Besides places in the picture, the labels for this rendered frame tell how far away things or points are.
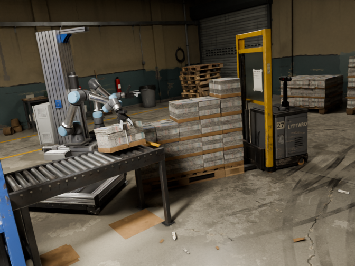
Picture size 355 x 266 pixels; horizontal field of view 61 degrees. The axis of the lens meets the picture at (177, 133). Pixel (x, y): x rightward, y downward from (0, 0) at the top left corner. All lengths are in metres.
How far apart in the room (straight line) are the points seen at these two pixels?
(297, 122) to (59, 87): 3.02
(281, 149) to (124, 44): 7.87
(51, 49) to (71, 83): 0.41
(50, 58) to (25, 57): 6.19
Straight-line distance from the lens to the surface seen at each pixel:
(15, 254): 2.39
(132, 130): 2.87
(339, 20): 9.62
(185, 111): 3.73
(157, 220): 3.28
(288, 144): 4.34
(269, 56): 3.96
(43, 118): 3.84
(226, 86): 3.90
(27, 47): 9.92
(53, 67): 3.69
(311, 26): 9.96
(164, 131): 3.70
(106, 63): 10.67
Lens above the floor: 1.62
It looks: 14 degrees down
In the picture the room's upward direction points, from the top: 5 degrees counter-clockwise
